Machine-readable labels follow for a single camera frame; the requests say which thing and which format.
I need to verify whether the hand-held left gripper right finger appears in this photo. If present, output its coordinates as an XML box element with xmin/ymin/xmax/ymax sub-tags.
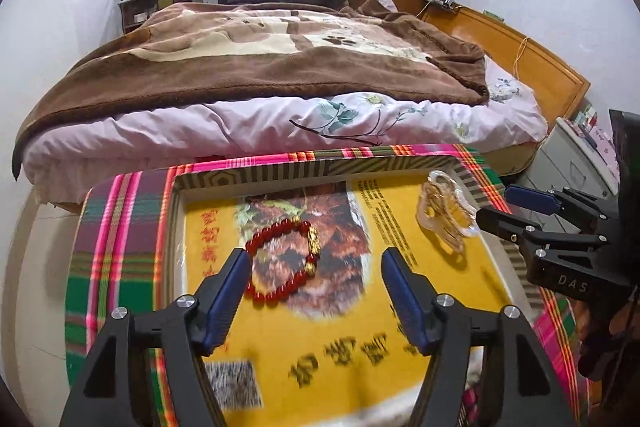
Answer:
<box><xmin>381</xmin><ymin>247</ymin><xmax>576</xmax><ymax>427</ymax></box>

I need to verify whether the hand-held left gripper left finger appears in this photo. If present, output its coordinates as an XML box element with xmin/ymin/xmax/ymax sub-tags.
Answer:
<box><xmin>60</xmin><ymin>247</ymin><xmax>253</xmax><ymax>427</ymax></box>

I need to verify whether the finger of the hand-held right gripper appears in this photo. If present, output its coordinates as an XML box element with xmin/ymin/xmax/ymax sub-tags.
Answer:
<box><xmin>475</xmin><ymin>206</ymin><xmax>608</xmax><ymax>259</ymax></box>
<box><xmin>504</xmin><ymin>184</ymin><xmax>621</xmax><ymax>234</ymax></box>

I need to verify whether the clear hair claw clip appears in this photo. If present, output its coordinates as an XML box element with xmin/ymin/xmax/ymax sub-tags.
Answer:
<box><xmin>416</xmin><ymin>169</ymin><xmax>476</xmax><ymax>254</ymax></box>

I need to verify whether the red bead bracelet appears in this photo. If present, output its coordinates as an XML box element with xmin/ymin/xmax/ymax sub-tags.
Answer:
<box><xmin>244</xmin><ymin>217</ymin><xmax>321</xmax><ymax>308</ymax></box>

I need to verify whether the yellow printed cardboard tray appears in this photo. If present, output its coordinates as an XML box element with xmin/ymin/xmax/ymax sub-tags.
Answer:
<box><xmin>162</xmin><ymin>144</ymin><xmax>543</xmax><ymax>427</ymax></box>

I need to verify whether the white cabinet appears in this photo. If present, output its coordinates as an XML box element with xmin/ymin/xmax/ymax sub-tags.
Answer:
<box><xmin>520</xmin><ymin>117</ymin><xmax>621</xmax><ymax>228</ymax></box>

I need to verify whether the plaid cloth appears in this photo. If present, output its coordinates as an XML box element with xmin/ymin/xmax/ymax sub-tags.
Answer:
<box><xmin>65</xmin><ymin>144</ymin><xmax>601</xmax><ymax>427</ymax></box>

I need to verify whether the wooden headboard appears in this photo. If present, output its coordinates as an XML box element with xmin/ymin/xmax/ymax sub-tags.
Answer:
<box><xmin>417</xmin><ymin>4</ymin><xmax>591</xmax><ymax>132</ymax></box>

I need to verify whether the pink floral duvet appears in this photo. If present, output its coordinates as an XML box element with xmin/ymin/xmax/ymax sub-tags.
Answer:
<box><xmin>22</xmin><ymin>57</ymin><xmax>548</xmax><ymax>208</ymax></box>

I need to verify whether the bed with brown blanket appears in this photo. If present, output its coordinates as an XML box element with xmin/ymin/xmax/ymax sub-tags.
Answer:
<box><xmin>12</xmin><ymin>0</ymin><xmax>491</xmax><ymax>180</ymax></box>

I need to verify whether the wooden shelf desk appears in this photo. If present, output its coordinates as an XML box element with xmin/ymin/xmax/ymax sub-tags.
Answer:
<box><xmin>118</xmin><ymin>0</ymin><xmax>207</xmax><ymax>35</ymax></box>

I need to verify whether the orange cable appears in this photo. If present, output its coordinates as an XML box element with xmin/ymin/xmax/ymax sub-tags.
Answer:
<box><xmin>512</xmin><ymin>36</ymin><xmax>531</xmax><ymax>78</ymax></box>

